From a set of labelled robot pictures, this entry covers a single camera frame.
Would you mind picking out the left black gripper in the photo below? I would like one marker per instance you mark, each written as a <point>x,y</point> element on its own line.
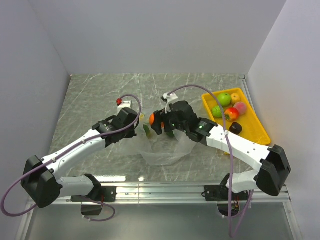
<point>131,133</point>

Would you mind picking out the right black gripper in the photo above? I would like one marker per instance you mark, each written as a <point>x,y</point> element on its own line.
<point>157,125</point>

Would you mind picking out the dark green vegetable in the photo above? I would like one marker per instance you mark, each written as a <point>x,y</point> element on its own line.
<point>147,131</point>

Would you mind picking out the clear plastic bag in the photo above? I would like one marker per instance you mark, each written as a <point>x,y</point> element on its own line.
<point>161,150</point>

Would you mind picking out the green fruit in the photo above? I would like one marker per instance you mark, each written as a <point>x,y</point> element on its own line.
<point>216,112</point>

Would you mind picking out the red fruit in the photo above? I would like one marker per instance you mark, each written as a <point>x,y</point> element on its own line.
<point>231,114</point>

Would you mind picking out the dark purple fruit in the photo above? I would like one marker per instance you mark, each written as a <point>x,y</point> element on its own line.
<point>235,128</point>

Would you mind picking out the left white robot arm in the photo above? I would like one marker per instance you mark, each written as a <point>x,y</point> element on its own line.
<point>48,180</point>

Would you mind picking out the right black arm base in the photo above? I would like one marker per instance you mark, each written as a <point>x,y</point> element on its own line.
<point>220,194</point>

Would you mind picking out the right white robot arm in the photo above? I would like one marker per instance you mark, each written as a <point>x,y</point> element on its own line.
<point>270,165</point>

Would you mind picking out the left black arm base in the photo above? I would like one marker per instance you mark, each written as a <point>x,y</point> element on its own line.
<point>93,204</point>

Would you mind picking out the small orange fruit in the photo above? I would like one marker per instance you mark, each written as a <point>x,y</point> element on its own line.
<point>235,98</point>

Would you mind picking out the green apple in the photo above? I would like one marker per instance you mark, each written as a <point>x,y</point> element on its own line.
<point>224,99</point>

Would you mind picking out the pink peach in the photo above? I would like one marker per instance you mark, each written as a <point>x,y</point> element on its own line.
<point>241,107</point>

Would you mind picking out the yellow plastic tray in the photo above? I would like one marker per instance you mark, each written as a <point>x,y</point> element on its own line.
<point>236,121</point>

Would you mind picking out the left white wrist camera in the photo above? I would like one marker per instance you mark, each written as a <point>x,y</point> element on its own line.
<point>123,104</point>

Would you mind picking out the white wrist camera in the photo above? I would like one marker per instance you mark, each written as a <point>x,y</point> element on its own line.
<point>169,99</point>
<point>123,104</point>

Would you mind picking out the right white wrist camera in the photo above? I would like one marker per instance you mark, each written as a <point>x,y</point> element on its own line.
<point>169,99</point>

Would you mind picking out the aluminium rail frame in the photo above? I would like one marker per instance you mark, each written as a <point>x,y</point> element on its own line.
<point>152,202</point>

